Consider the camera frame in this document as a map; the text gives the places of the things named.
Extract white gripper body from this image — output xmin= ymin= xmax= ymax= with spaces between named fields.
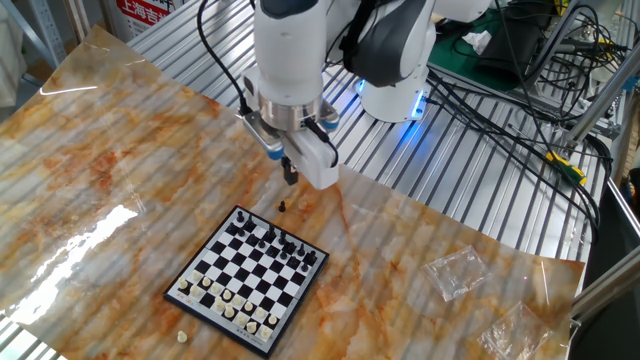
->
xmin=292 ymin=131 xmax=341 ymax=191

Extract black white magnetic chessboard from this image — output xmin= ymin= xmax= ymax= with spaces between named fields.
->
xmin=163 ymin=204 xmax=331 ymax=359

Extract silver blue-capped sensor bar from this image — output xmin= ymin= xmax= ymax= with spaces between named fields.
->
xmin=318 ymin=99 xmax=342 ymax=132
xmin=242 ymin=110 xmax=286 ymax=162

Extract orange marble pattern mat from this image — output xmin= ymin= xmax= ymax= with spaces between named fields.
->
xmin=0 ymin=24 xmax=586 ymax=360

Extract green table mat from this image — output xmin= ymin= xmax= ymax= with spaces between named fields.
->
xmin=428 ymin=8 xmax=525 ymax=94

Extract clear plastic zip bag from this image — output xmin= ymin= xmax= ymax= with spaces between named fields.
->
xmin=420 ymin=244 xmax=494 ymax=303
xmin=477 ymin=299 xmax=556 ymax=360

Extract crumpled white tissue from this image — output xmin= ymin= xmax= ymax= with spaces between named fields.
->
xmin=460 ymin=29 xmax=494 ymax=56

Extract red white printed sign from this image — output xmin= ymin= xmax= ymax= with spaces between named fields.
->
xmin=106 ymin=0 xmax=177 ymax=44

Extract black rectangular device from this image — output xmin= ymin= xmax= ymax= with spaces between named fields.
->
xmin=474 ymin=17 xmax=549 ymax=84

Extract yellow black screwdriver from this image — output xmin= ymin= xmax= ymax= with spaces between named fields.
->
xmin=507 ymin=123 xmax=589 ymax=187

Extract light wooden slat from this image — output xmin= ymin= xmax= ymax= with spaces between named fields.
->
xmin=62 ymin=0 xmax=91 ymax=44

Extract grey metal bar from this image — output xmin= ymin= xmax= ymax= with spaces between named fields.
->
xmin=522 ymin=0 xmax=596 ymax=91

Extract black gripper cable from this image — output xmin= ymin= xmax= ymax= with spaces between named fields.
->
xmin=303 ymin=117 xmax=341 ymax=169

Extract black camera cable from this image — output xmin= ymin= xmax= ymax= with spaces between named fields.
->
xmin=195 ymin=0 xmax=255 ymax=117

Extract black wrist strap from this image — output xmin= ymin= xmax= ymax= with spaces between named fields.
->
xmin=339 ymin=0 xmax=374 ymax=59

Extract black cable bundle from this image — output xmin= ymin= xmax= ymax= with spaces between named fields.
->
xmin=424 ymin=67 xmax=601 ymax=246

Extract tangled black cables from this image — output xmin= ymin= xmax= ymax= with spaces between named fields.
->
xmin=519 ymin=0 xmax=631 ymax=126

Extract grey metal shelf post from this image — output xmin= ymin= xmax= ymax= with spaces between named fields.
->
xmin=0 ymin=0 xmax=69 ymax=71

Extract aluminium extrusion post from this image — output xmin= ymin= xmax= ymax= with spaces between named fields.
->
xmin=571 ymin=258 xmax=640 ymax=322
xmin=562 ymin=47 xmax=640 ymax=151

